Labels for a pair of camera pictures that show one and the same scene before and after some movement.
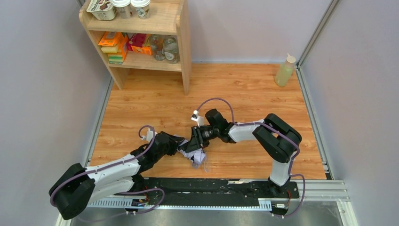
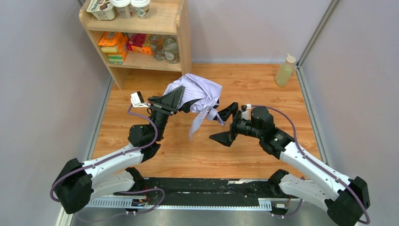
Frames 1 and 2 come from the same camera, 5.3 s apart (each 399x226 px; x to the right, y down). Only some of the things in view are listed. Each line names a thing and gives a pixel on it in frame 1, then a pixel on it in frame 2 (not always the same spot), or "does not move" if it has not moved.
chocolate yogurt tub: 102,10 does not move
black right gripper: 197,137 -> 233,126
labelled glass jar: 170,50 does not move
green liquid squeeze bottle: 285,71 does not move
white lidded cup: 142,8 does not move
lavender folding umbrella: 196,157 -> 195,89
